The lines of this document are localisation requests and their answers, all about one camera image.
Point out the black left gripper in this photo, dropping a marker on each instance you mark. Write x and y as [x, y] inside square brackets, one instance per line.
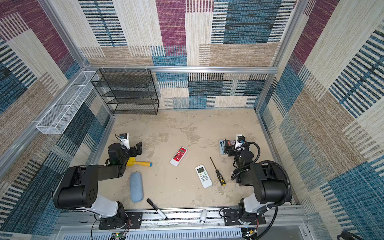
[135, 149]

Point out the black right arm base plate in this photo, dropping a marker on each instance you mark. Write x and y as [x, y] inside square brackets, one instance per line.
[234, 217]

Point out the black marker pen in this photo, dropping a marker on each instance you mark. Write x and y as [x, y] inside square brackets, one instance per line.
[158, 210]

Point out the white remote with red buttons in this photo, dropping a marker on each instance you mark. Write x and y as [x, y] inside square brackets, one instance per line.
[179, 155]

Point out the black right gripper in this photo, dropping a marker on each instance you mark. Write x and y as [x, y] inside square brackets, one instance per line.
[232, 147]

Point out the white wire mesh basket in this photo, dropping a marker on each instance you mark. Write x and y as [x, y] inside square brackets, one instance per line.
[59, 116]

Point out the aluminium front rail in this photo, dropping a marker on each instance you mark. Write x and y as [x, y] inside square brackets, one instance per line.
[187, 218]

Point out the white cylinder on rail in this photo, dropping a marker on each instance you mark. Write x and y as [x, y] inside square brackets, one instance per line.
[203, 216]

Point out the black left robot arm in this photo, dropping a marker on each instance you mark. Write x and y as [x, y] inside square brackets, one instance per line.
[78, 187]

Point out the black wire mesh shelf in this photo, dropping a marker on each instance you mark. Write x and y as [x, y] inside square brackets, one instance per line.
[127, 91]

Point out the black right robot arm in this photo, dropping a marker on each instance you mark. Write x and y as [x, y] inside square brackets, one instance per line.
[270, 181]

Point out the blue grey glasses case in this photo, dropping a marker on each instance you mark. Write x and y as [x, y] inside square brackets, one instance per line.
[136, 187]

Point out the colourful magazine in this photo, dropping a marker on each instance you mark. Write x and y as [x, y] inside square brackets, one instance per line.
[222, 147]

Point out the yellow scraper with blue tip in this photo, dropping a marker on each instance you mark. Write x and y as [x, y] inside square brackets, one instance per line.
[132, 161]

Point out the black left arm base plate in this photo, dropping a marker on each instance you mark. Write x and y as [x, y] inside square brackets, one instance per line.
[130, 220]

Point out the black yellow screwdriver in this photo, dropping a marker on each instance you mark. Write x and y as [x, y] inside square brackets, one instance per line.
[219, 175]

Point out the white air conditioner remote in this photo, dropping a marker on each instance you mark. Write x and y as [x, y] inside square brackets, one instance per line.
[203, 176]

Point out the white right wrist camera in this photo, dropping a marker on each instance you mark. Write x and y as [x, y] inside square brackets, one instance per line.
[240, 142]

